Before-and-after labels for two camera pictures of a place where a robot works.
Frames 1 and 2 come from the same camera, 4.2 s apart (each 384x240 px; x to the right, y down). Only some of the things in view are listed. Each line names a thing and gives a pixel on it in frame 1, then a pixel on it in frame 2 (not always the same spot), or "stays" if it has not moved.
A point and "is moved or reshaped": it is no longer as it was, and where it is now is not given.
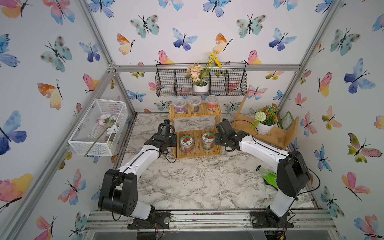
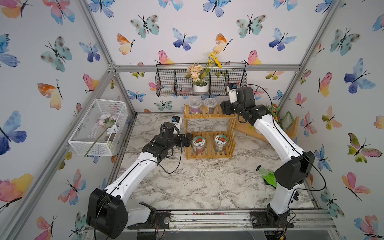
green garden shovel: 270,178 stays
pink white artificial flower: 105,120 stays
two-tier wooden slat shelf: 197,131 is moved or reshaped
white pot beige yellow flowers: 200,74 stays
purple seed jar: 179,103 → 194,104
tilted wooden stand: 247,124 stays
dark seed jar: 195,101 → 210,102
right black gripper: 217,141 → 227,107
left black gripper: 173,137 stays
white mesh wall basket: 100,130 stays
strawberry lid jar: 208,140 is moved or reshaped
